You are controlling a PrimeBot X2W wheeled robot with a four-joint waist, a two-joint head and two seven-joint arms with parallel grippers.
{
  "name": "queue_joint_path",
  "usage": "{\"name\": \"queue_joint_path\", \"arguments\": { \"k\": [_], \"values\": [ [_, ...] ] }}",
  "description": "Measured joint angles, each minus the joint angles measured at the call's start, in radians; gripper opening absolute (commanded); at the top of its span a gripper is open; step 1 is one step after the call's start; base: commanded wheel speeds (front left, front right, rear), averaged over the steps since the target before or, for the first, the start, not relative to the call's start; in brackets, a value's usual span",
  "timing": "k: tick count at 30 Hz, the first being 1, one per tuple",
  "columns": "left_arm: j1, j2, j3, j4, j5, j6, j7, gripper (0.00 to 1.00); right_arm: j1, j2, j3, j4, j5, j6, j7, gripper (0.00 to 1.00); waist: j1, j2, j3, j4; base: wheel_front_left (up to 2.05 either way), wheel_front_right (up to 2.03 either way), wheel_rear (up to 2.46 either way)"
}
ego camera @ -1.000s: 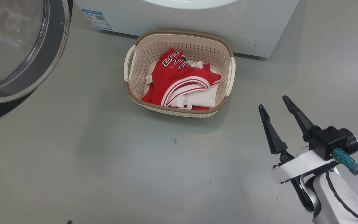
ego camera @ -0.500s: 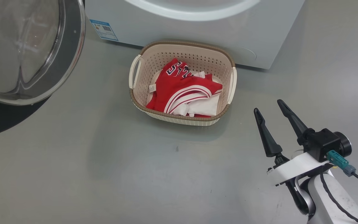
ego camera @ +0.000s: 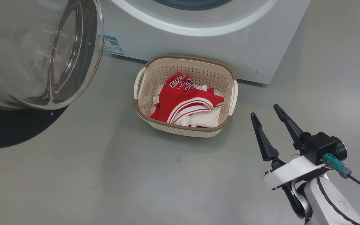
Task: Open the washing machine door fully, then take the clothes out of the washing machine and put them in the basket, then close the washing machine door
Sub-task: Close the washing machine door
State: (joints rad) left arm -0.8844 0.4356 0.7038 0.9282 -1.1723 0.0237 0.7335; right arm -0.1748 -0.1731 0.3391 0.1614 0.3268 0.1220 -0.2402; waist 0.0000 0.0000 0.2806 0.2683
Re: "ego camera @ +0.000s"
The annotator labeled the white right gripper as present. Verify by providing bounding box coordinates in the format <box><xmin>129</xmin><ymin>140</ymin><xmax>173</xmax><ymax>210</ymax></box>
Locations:
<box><xmin>251</xmin><ymin>104</ymin><xmax>348</xmax><ymax>190</ymax></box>

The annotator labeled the red and white printed jersey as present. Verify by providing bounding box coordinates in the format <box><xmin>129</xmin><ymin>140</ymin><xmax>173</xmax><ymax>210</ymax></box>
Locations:
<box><xmin>150</xmin><ymin>72</ymin><xmax>225</xmax><ymax>128</ymax></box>

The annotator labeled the black round glass washer door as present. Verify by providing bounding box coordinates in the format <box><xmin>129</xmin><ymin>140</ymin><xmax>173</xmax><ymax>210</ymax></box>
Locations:
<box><xmin>0</xmin><ymin>0</ymin><xmax>105</xmax><ymax>151</ymax></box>

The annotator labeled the cream perforated laundry basket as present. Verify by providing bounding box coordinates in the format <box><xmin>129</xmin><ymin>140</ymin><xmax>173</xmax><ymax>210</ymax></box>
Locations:
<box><xmin>133</xmin><ymin>55</ymin><xmax>238</xmax><ymax>138</ymax></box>

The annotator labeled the white front-load washing machine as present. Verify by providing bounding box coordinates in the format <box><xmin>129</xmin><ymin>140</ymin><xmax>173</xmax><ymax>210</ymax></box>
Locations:
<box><xmin>99</xmin><ymin>0</ymin><xmax>312</xmax><ymax>85</ymax></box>

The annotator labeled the blue energy label sticker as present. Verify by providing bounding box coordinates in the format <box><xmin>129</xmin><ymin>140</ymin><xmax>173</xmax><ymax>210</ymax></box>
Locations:
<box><xmin>103</xmin><ymin>35</ymin><xmax>125</xmax><ymax>56</ymax></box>

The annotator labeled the black cable with teal plug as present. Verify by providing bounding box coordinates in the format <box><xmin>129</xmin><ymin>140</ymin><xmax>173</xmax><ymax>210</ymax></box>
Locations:
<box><xmin>323</xmin><ymin>153</ymin><xmax>360</xmax><ymax>196</ymax></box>

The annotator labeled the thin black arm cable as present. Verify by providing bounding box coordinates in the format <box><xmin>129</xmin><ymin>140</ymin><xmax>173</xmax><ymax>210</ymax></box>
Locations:
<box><xmin>316</xmin><ymin>177</ymin><xmax>360</xmax><ymax>225</ymax></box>

